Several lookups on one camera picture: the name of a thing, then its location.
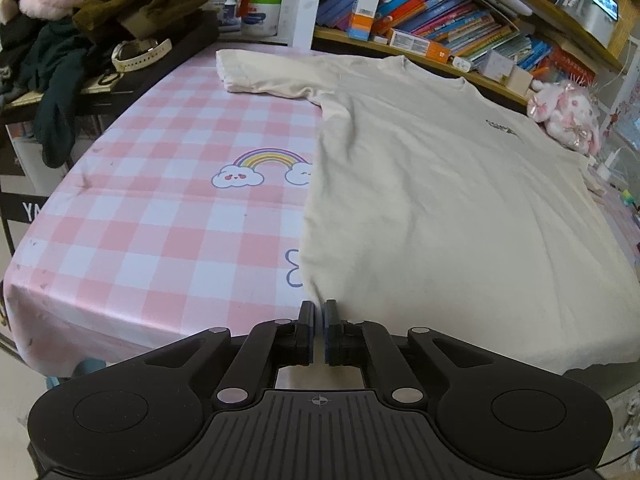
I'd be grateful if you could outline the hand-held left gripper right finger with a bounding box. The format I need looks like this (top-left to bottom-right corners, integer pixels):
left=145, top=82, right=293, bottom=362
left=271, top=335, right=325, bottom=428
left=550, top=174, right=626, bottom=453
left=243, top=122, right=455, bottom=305
left=324, top=299, right=502, bottom=409

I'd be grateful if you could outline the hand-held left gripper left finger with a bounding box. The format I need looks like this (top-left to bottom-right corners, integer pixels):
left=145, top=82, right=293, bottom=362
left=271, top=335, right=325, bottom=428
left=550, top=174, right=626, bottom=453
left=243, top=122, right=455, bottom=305
left=134, top=301, right=317, bottom=409

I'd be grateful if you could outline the cream t-shirt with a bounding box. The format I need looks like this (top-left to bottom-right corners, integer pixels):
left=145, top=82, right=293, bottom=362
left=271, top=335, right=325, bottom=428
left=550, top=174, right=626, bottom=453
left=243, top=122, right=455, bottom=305
left=216, top=49, right=640, bottom=376

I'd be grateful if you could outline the pink checked cartoon tablecloth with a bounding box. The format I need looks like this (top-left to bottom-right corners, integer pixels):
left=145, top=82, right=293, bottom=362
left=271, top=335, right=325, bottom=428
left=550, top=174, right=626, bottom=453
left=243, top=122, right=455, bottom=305
left=0, top=42, right=640, bottom=378

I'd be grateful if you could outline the wooden bookshelf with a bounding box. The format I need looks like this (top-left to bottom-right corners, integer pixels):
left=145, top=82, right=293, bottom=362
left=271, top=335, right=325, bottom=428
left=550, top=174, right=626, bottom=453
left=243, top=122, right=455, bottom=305
left=312, top=0, right=632, bottom=107

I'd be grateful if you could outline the orange and white box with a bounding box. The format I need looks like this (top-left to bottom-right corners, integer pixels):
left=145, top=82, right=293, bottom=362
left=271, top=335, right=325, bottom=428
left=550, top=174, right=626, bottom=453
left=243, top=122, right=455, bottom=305
left=387, top=27, right=452, bottom=64

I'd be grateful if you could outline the small white box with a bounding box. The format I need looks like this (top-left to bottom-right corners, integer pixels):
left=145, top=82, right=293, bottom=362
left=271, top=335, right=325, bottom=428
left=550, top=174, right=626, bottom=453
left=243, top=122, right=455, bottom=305
left=507, top=67, right=534, bottom=97

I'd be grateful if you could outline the white tub of pens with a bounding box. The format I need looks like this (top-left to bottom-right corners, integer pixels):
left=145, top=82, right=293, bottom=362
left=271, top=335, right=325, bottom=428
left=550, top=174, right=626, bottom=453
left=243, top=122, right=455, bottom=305
left=239, top=0, right=283, bottom=37

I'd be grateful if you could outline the white wrist watch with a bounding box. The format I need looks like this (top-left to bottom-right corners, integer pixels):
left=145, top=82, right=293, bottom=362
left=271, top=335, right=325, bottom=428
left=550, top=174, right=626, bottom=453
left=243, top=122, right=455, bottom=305
left=111, top=38, right=173, bottom=72

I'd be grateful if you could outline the pink white plush bunny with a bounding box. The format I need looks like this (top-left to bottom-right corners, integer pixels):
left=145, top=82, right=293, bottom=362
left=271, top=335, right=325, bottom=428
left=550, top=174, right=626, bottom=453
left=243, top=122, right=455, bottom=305
left=527, top=80, right=602, bottom=154

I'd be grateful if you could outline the white charger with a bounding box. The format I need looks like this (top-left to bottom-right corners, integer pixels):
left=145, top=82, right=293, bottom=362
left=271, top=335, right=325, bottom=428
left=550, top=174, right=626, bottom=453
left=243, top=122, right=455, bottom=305
left=597, top=149, right=624, bottom=182

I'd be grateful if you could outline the white orange blue box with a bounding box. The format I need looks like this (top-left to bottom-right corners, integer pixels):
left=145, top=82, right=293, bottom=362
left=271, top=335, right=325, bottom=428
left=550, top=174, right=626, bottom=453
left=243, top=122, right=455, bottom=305
left=348, top=0, right=384, bottom=41

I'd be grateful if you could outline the row of colourful books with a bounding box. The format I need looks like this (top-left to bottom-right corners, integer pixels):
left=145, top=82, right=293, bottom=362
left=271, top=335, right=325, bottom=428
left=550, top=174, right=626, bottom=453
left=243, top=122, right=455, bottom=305
left=315, top=0, right=596, bottom=86

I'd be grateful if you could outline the dark green garment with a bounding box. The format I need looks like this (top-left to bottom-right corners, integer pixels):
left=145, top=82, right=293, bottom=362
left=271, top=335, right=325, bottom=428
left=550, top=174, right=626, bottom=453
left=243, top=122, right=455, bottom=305
left=0, top=14, right=118, bottom=169

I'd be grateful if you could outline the grey device with screen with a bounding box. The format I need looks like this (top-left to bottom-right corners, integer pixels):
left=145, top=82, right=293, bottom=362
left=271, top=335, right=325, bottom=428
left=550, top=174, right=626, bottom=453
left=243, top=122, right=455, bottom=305
left=569, top=0, right=622, bottom=49

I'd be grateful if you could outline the white upright post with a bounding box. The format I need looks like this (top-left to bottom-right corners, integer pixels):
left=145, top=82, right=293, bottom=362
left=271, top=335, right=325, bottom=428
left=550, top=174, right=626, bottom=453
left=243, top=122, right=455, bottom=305
left=280, top=0, right=327, bottom=52

